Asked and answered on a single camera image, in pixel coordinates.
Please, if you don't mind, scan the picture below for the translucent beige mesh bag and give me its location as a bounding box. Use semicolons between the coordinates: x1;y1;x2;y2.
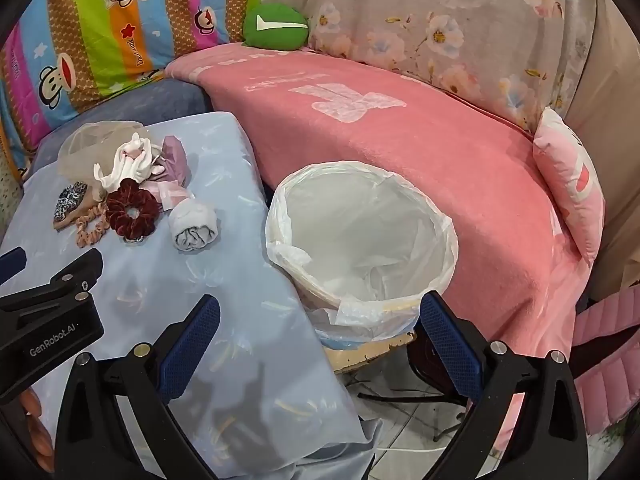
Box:
57;121;146;181

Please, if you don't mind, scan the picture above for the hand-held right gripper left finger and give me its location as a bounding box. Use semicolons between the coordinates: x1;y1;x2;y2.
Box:
54;294;223;480

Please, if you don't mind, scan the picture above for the pink satin ribbon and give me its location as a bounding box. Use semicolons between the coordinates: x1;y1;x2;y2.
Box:
140;180;193;211

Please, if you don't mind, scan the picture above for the green round cushion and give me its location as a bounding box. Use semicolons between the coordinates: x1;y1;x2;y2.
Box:
243;2;310;52

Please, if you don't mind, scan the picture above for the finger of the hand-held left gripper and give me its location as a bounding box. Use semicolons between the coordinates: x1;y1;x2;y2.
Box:
0;247;27;283
0;247;103;313

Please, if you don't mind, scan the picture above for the pink blanket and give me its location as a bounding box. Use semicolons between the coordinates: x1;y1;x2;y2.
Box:
165;42;586;441

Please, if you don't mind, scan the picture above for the blue-grey cushion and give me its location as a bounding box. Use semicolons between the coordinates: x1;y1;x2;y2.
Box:
32;77;216;171

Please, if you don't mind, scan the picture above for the striped monkey print pillow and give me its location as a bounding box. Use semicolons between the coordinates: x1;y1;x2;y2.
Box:
0;0;271;171

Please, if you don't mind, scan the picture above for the grey floral blanket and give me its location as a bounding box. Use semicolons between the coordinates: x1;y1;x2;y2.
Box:
260;0;601;133

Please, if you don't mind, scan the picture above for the pink quilted chair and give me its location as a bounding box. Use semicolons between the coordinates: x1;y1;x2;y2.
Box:
570;292;640;436

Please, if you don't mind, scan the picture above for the pink printed pillow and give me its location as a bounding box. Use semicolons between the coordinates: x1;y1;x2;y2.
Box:
532;106;606;263

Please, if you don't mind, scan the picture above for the pink spiral hair tie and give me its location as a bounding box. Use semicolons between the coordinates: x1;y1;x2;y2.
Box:
75;212;113;248

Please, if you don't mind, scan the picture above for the dark red velvet scrunchie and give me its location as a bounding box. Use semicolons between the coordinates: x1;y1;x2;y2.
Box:
104;177;158;238

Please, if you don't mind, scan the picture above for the light blue pillow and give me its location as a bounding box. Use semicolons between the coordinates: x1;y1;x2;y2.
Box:
0;110;371;480

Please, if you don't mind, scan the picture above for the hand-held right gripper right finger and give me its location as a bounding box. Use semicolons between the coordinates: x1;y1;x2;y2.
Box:
419;290;591;480

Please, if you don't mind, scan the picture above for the trash bin with white liner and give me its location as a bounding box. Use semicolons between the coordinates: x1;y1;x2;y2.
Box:
265;160;460;341

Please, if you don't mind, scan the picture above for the leopard print scrunchie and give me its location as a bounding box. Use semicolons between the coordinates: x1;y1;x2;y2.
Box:
52;182;91;225

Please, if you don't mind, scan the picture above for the grey face mask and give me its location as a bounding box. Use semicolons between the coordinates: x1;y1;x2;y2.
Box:
168;199;218;252

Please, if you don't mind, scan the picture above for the purple cloth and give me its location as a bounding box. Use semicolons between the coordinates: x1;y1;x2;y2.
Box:
150;135;188;186

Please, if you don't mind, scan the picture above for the white sock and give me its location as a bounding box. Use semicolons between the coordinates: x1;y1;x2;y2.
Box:
94;132;163;193

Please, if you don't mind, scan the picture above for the chipped wooden stool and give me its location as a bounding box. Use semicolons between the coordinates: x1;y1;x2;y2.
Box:
325;330;417;373

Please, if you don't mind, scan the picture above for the beige stocking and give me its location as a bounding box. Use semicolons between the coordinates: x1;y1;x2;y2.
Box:
52;195;108;233

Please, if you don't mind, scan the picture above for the person's left hand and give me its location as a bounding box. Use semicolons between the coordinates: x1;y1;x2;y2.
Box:
19;389;56;461

